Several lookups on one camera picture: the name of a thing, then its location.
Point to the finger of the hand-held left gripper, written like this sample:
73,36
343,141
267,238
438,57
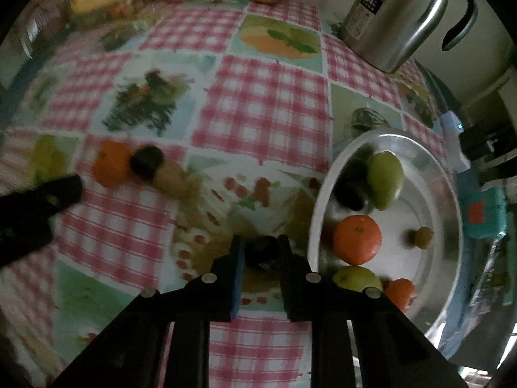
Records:
22,238
56,194

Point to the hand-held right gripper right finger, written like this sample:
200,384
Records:
291,291

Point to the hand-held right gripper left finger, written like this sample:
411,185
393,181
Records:
237,279

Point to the dark round fruit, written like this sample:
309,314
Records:
146,162
351,193
262,252

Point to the tangerine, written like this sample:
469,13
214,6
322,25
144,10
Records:
111,165
357,239

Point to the green apple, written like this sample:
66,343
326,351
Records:
357,278

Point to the small orange persimmon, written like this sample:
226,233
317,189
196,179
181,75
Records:
400,293

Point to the small brown kiwi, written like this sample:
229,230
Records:
422,237

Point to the green mango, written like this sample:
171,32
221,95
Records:
385,180

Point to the silver metal plate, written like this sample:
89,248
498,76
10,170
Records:
420,198

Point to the clear drinking glass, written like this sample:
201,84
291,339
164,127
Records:
34,32

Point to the checkered printed tablecloth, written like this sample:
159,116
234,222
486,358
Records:
266,105

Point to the clear glass bowl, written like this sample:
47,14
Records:
121,8

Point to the teal box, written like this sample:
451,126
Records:
482,212

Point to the white device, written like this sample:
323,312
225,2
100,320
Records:
452,137

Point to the black device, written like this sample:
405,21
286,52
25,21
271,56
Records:
484,141

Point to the stainless steel thermos jug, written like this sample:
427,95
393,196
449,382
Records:
396,20

